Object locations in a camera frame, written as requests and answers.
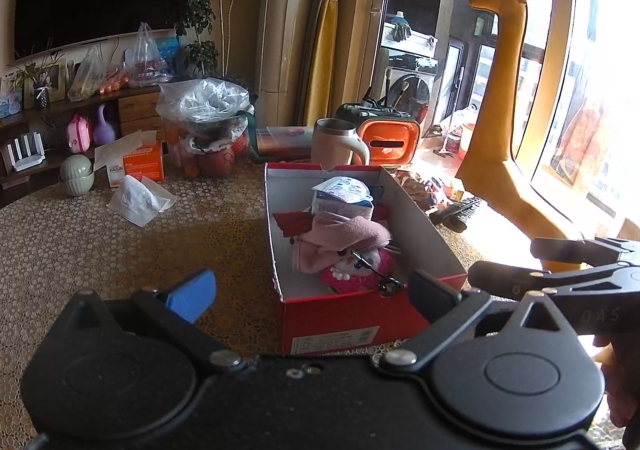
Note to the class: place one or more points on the plastic bag of red packets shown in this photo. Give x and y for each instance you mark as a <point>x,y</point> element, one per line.
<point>145,60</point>

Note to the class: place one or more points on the black brush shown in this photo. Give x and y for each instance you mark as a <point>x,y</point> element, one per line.
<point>457,215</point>

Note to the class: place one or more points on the orange bucket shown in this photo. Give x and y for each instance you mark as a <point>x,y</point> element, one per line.
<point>467,140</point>

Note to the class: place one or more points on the bag of fruit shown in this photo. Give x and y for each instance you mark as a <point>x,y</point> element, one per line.
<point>215,162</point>

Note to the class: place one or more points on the small plant in dotted vase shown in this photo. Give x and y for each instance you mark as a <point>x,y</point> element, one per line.
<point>42,97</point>

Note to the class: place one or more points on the orange storage box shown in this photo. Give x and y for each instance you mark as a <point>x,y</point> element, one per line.
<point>390,140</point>

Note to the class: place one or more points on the plastic bag of vegetables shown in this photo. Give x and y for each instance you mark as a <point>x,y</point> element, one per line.
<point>87,80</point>

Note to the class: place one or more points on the pink plush toy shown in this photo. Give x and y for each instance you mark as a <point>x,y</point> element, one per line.
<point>350,275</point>

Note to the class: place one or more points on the purple swan ornament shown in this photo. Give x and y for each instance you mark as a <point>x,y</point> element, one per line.
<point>105,132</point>

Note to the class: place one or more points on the blue photo frame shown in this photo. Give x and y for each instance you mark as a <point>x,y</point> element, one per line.
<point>10,97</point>

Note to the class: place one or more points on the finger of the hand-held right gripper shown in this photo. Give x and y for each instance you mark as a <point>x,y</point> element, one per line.
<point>500,275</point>
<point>565,248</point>

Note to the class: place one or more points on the pink fleece cloth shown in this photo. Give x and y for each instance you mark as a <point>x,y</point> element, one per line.
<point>345,230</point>

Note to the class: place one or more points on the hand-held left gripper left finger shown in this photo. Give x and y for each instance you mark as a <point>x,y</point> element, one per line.
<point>192,295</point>

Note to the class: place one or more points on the cup with cartoon lid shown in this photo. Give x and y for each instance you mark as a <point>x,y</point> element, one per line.
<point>342,187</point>

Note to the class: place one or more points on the standing air conditioner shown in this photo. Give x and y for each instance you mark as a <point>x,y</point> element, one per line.
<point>290,20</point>

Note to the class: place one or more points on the bag of orange fruits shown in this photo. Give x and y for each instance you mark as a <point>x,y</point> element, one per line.
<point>112,85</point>

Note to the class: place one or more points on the small blue printed box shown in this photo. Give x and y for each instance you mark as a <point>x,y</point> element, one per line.
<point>345,206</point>

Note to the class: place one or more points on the washing machine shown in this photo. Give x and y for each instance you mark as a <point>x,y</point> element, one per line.
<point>410,90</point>

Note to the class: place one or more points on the wooden picture frame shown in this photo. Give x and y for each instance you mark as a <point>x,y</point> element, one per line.
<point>57,80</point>

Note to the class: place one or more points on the green lidded bowl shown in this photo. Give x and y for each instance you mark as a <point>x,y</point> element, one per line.
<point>77,175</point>

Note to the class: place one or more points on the red cloth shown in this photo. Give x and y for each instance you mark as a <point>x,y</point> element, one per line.
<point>290,225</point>

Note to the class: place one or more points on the pile of small toys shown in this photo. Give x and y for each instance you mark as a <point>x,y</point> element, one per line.
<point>425,187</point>

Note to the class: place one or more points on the crumpled clear plastic bag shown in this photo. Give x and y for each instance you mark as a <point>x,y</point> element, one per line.
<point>205,100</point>

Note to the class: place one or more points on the person's right hand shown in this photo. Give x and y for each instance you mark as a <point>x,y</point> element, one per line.
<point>625,380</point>

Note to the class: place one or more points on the white mug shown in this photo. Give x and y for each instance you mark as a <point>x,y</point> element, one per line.
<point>332,142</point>

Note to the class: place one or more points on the black tray of brushes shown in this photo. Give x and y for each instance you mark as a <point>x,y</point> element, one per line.
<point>360,110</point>

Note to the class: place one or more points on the wooden cabinet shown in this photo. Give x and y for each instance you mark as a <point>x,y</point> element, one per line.
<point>135,105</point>

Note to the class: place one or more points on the white router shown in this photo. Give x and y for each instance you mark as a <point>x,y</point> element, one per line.
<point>25,162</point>

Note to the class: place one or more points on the orange tissue box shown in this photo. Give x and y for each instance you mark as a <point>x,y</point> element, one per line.
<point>145,165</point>

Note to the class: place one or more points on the stack of colourful books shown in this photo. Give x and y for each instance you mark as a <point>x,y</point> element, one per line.
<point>285,142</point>

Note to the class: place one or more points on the yellow curtain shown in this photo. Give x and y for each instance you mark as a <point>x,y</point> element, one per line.
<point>325,55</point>

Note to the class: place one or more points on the yellow giraffe statue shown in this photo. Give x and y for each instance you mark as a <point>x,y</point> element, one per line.
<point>500,130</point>

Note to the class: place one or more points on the white tissue paper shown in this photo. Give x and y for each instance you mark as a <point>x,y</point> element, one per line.
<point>137,200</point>

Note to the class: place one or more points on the red cardboard shoe box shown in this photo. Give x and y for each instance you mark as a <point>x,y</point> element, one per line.
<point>340,325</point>

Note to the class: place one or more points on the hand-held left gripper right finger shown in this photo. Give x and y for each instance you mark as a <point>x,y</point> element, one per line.
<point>430,295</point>

